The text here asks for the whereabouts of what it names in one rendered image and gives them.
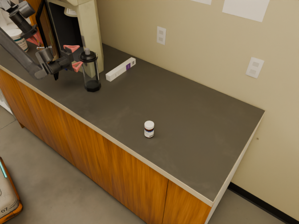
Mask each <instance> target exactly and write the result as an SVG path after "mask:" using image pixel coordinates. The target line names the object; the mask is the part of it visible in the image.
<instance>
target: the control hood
mask: <svg viewBox="0 0 299 224"><path fill-rule="evenodd" d="M60 1H61V2H64V3H67V4H70V5H72V6H77V5H78V2H77V0H60Z"/></svg>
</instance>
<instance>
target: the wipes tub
mask: <svg viewBox="0 0 299 224"><path fill-rule="evenodd" d="M5 32H6V33H7V34H8V35H9V36H10V37H11V38H12V39H13V40H14V41H15V42H16V43H17V44H18V45H19V46H20V47H21V48H22V49H23V50H24V51H25V52H27V51H28V46H27V43H26V41H25V38H23V39H21V38H20V36H21V33H22V31H21V30H20V29H10V30H7V31H5Z"/></svg>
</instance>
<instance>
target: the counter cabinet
mask: <svg viewBox="0 0 299 224"><path fill-rule="evenodd" d="M0 89H1V91H2V92H3V94H4V96H5V98H6V100H7V102H8V104H9V105H10V107H11V109H12V111H13V113H14V115H15V117H16V118H17V120H18V122H19V124H20V126H21V128H24V127H26V128H27V129H28V130H30V131H31V132H32V133H34V134H35V135H36V136H37V137H39V138H40V139H41V140H42V141H44V142H45V143H46V144H47V145H49V146H50V147H51V148H52V149H54V150H55V151H56V152H57V153H59V154H60V155H61V156H63V157H64V158H65V159H66V160H67V161H69V162H70V163H71V164H73V165H74V166H75V167H76V168H78V169H79V170H80V171H82V172H83V173H84V174H85V175H86V176H88V177H89V178H90V179H91V180H93V181H94V182H95V183H97V184H98V185H99V186H100V187H102V188H103V189H104V190H105V191H107V192H108V193H109V194H110V195H112V196H113V197H114V198H115V199H117V200H118V201H119V202H121V203H122V204H123V205H124V206H126V207H127V208H128V209H129V210H130V211H132V212H133V213H134V214H136V215H137V216H138V217H139V218H141V219H142V220H143V221H144V222H146V223H147V224H208V222H209V221H210V219H211V217H212V215H213V213H214V212H215V209H216V208H217V206H218V204H219V202H220V200H221V199H222V197H223V195H224V193H225V191H226V190H227V188H228V186H229V184H230V182H231V180H232V178H233V176H234V174H235V172H236V170H237V168H238V166H239V164H240V162H241V160H242V158H243V156H244V154H245V152H246V150H247V148H248V146H249V144H250V142H251V140H252V138H253V136H254V134H255V132H256V130H257V128H258V126H259V124H260V123H259V124H258V126H257V128H256V130H255V131H254V133H253V135H252V137H251V138H250V140H249V142H248V144H247V145H246V147H245V149H244V151H243V152H242V154H241V156H240V158H239V160H238V161H237V163H236V165H235V167H234V168H233V170H232V172H231V174H230V175H229V177H228V179H227V181H226V182H225V184H224V186H223V188H222V189H221V191H220V193H219V195H218V197H217V198H216V200H215V202H214V204H213V205H212V207H210V206H209V205H207V204H206V203H204V202H203V201H201V200H200V199H198V198H197V197H195V196H193V195H192V194H190V193H189V192H187V191H186V190H185V189H183V188H181V187H180V186H178V185H177V184H175V183H174V182H172V181H171V180H169V179H168V178H166V177H165V176H163V175H162V174H160V173H158V172H157V171H155V170H154V169H152V168H151V167H150V166H148V165H146V164H145V163H143V162H142V161H140V160H139V159H137V158H136V157H134V156H133V155H131V154H130V153H128V152H127V151H125V150H124V149H122V148H121V147H119V146H117V145H116V144H115V143H113V142H112V141H110V140H108V139H107V138H105V137H104V136H102V135H101V134H99V133H98V132H96V131H95V130H93V129H91V128H90V127H89V126H87V125H85V124H84V123H82V122H81V121H79V120H78V119H76V118H75V117H73V116H72V115H70V114H69V113H67V112H66V111H64V110H63V109H61V108H60V107H58V106H56V105H55V104H54V103H52V102H51V101H49V100H48V99H46V98H44V97H43V96H41V95H40V94H38V93H37V92H35V91H34V90H32V89H31V88H29V87H28V86H26V85H25V84H23V83H21V82H20V81H19V80H17V79H16V78H14V77H13V76H11V75H9V74H8V73H6V72H5V71H3V70H2V69H0ZM260 122H261V121H260Z"/></svg>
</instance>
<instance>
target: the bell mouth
mask: <svg viewBox="0 0 299 224"><path fill-rule="evenodd" d="M64 14H65V15H67V16H70V17H77V13H76V12H75V11H74V10H71V9H68V8H65V10H64Z"/></svg>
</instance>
